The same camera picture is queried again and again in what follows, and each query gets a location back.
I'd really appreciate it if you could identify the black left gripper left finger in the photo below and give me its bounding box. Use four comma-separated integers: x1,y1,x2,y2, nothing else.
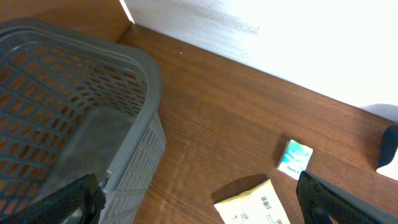
1,174,106,224

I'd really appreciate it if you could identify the green tissue pack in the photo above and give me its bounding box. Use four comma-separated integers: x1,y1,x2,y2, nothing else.
276,139,313,180

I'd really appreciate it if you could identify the white barcode scanner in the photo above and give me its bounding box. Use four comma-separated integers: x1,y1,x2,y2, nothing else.
376,124,397,180

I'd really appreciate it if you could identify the cream foil pouch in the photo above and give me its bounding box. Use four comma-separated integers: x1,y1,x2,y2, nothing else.
213,179,290,224

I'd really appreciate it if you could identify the grey plastic basket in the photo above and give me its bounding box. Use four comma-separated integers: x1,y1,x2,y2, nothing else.
1,19,166,223

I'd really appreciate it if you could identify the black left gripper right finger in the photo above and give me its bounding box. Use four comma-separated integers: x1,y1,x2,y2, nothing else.
296,171,397,223

